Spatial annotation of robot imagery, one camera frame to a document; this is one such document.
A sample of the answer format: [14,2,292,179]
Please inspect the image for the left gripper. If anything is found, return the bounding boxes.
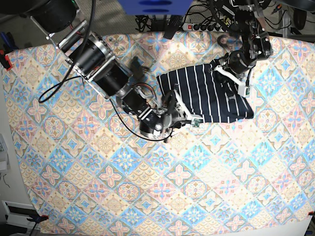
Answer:
[221,50,256,75]

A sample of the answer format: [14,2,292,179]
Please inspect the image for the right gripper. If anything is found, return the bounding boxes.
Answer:
[153,107,176,138]

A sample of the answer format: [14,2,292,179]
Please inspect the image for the navy white striped T-shirt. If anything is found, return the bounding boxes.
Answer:
[157,59,254,123]

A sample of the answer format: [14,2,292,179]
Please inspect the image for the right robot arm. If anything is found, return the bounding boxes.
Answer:
[0,0,192,140]

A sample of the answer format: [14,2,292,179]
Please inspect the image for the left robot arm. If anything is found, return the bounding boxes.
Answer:
[209,0,272,75]

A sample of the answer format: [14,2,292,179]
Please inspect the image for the white power strip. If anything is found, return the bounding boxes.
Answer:
[182,23,225,32]

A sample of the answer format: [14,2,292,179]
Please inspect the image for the black remote-like device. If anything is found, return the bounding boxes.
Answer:
[163,15,183,40]

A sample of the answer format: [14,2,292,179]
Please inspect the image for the patterned tile tablecloth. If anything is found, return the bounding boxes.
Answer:
[0,37,315,236]

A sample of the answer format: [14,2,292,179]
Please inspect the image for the blue box overhead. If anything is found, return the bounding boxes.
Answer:
[118,0,192,16]

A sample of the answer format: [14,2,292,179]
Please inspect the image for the orange clamp bottom left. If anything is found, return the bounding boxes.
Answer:
[27,214,49,224]

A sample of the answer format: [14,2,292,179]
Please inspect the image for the white box left edge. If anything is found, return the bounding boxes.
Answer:
[0,134,10,174]

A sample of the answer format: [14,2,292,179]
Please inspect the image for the red black clamp left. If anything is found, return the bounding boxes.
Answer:
[0,50,12,71]

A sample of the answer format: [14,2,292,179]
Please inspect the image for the white tray bottom left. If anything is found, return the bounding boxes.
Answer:
[2,200,37,229]

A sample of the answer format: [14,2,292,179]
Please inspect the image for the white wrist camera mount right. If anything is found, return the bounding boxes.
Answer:
[172,89,204,129]

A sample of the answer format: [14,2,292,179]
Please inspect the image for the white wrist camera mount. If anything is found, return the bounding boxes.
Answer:
[208,65,250,98]
[172,89,204,129]

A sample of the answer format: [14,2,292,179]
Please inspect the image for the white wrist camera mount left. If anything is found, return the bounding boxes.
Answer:
[208,65,250,98]

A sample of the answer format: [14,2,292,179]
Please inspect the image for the blue clamp handles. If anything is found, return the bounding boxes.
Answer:
[0,31,19,52]

